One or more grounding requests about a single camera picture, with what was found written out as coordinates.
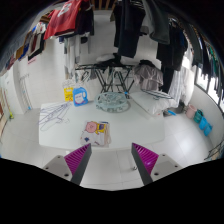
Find pink bucket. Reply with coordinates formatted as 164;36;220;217
185;104;198;120

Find cartoon print towel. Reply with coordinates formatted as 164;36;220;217
79;120;112;148

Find blue plastic container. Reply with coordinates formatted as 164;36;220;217
198;116;214;137

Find large white pillow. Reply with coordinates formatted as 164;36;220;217
129;89;175;118

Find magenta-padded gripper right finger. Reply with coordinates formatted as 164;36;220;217
130;142;184;186

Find pale blue round peg hanger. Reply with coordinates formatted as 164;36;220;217
95;91;131;113

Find teal bucket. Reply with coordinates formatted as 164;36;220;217
193;109;204;125

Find blue detergent bottle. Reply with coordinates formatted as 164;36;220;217
72;85;90;108

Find red hanging shirt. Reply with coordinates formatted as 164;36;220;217
43;0;83;41

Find dark hanging clothes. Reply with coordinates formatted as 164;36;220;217
113;0;148;60

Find yellow floor sign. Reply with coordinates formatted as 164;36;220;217
63;86;75;102

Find row of colourful hanging clothes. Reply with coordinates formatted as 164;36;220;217
6;21;48;68

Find grey garment on rack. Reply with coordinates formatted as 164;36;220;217
133;63;164;91

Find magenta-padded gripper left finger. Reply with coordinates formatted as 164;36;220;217
42;143;92;186

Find purple wire clothes hanger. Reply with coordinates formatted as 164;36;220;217
38;102;72;126
43;101;73;117

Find white peg hanger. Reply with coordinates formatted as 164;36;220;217
62;79;80;89

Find black hanging trousers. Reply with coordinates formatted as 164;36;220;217
156;23;188;95

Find white hanging clothes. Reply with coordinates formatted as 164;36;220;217
63;35;91;79

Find white bedding on rack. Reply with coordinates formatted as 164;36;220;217
95;53;122;65

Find black folding drying rack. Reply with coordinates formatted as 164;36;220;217
74;63;136;94

